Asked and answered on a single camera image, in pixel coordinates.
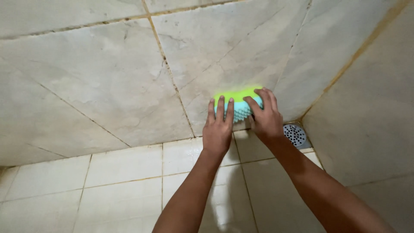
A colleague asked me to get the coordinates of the person's left hand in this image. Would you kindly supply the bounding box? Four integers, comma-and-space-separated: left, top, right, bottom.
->
202, 95, 235, 156

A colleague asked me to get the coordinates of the round metal floor drain cover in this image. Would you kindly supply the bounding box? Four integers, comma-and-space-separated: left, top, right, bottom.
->
283, 124, 307, 148

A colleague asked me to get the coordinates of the green and blue scrub brush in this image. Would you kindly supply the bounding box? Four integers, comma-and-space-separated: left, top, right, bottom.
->
213, 86, 264, 124

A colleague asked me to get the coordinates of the person's right hand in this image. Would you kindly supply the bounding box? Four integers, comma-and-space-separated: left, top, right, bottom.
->
243, 87, 285, 142

